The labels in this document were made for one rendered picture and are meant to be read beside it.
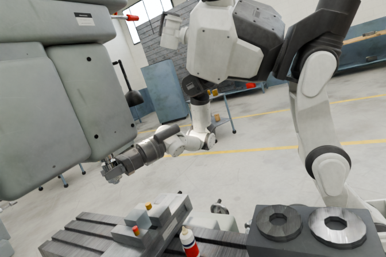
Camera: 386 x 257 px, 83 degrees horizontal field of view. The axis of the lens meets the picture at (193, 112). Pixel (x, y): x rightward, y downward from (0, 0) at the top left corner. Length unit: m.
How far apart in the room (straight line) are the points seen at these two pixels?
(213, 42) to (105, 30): 0.32
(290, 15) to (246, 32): 7.24
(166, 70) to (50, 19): 6.11
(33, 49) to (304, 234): 0.67
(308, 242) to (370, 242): 0.09
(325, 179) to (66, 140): 0.79
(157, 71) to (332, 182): 6.20
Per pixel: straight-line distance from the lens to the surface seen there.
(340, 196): 0.95
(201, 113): 0.98
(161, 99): 6.84
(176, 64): 9.25
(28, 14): 0.62
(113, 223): 1.14
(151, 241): 0.80
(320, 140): 0.88
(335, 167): 0.88
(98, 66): 0.68
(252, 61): 0.74
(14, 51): 0.58
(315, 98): 0.80
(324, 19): 0.80
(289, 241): 0.50
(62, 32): 0.64
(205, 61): 0.76
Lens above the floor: 1.48
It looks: 11 degrees down
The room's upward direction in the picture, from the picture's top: 18 degrees counter-clockwise
